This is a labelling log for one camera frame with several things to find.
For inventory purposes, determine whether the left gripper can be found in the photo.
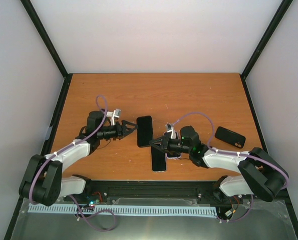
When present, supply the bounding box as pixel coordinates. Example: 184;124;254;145
98;119;138;141

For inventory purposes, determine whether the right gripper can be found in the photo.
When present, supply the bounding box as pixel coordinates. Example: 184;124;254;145
149;134;191;155

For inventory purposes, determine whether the clear magsafe phone case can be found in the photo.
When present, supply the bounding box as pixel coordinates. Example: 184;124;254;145
151;146;168;173

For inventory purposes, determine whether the black phone case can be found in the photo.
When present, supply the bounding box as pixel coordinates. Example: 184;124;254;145
136;115;154;149

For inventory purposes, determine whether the lilac phone case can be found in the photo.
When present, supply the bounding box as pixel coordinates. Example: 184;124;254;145
165;151;182;159

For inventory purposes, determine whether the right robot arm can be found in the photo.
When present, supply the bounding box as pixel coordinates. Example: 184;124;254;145
149;126;289;202

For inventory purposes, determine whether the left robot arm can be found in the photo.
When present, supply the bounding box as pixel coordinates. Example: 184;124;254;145
19;109;138;207

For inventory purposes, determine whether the small circuit board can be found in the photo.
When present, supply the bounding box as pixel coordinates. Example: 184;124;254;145
87;191;102;208

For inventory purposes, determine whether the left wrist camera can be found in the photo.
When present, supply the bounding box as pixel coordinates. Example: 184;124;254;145
106;108;121;126

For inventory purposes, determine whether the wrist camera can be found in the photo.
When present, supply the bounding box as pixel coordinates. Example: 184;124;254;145
106;108;121;126
165;123;178;139

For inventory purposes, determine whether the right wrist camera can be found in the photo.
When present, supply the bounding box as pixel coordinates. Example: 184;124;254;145
165;123;178;139

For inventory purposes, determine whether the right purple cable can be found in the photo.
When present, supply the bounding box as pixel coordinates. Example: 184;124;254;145
172;111;289;191

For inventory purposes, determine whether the black aluminium front rail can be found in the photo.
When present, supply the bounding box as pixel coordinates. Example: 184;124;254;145
23;179;288;203

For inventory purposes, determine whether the light blue cable duct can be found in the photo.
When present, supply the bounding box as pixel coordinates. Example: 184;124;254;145
28;203;217;218

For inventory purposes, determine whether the left black frame post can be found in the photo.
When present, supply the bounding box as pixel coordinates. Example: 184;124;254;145
20;0;68;79

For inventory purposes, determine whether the black frame post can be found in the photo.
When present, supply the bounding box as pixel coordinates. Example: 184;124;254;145
240;0;294;77
20;0;68;79

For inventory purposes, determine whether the right black frame post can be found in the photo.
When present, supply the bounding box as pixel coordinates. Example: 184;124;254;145
240;0;294;77

